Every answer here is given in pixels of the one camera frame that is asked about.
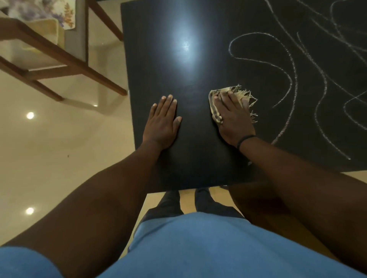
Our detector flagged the person's left hand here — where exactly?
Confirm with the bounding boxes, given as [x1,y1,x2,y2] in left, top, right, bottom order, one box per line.
[142,94,183,151]

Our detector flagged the person's right hand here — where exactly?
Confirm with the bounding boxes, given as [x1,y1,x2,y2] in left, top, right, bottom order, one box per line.
[213,90,257,147]

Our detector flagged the striped fringed cloth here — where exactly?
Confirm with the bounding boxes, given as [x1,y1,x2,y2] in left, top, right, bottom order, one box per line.
[208,84,258,124]

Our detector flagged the tan moulded chair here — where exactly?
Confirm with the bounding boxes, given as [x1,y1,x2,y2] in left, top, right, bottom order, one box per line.
[228,183,342,261]

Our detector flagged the wooden armchair with grey seat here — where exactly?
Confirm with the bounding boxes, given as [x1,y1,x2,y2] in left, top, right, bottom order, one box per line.
[0,0,128,102]

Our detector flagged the floral printed paper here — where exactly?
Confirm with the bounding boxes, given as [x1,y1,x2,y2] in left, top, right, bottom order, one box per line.
[7,0,76,31]

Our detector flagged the person's left forearm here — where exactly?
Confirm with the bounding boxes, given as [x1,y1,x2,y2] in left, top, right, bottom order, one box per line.
[3,141,164,278]

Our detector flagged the person's right forearm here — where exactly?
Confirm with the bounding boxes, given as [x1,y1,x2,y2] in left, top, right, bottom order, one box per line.
[238,137,367,273]

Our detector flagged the person's dark trousers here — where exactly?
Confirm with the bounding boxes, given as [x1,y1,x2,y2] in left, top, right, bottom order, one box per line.
[140,187,244,224]

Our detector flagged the person's blue shirt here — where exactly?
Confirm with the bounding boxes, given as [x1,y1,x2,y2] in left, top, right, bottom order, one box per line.
[0,212,367,278]

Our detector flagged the black wristband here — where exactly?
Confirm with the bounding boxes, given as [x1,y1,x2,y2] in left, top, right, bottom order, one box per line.
[236,134,258,151]

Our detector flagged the black chalk-marked table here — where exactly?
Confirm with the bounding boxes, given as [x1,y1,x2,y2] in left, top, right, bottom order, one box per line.
[120,0,367,194]

